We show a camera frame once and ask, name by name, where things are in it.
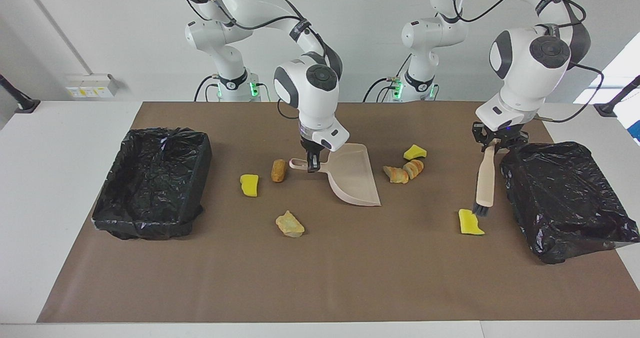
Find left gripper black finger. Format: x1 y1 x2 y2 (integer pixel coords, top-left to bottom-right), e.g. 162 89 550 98
506 132 530 151
472 123 493 153

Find beige hand brush black bristles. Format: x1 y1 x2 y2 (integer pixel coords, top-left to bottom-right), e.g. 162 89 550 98
472 140 497 217

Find beige plastic dustpan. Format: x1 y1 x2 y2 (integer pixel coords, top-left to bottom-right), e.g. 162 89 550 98
289 143 382 207

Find pale beige sponge chunk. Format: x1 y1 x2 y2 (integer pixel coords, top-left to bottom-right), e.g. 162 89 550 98
275 210 305 238

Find orange striped croissant toy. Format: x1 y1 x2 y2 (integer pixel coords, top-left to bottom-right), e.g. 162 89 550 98
383 165 408 185
403 159 425 180

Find curled yellow sponge piece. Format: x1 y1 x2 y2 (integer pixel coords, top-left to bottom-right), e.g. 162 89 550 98
459 208 486 236

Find bin lined with black bag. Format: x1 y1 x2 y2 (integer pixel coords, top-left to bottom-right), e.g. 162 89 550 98
499 141 640 265
91 127 213 241

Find blue white box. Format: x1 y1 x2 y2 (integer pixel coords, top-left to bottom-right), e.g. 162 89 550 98
620 100 640 145

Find brown table mat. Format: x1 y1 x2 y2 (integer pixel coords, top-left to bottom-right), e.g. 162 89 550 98
36 101 640 324

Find black left base cable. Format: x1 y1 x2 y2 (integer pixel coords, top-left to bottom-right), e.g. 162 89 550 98
362 77 401 103

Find black base cable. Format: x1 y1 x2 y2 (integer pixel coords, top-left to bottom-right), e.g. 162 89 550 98
362 77 401 103
194 74 221 102

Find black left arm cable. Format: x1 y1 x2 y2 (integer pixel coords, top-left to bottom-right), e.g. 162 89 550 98
450 0 605 125

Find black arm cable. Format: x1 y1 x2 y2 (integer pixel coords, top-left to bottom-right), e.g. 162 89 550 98
182 0 346 121
450 0 605 125

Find black right base cable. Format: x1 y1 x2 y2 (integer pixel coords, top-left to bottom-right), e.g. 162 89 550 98
194 74 221 102

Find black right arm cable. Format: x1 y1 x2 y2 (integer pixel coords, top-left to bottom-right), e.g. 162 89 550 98
182 0 346 121

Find white wall socket box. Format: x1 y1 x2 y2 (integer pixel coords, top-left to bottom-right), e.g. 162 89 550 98
65 74 119 99

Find white wall cable conduit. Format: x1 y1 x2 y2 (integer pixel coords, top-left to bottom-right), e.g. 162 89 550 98
19 0 94 77

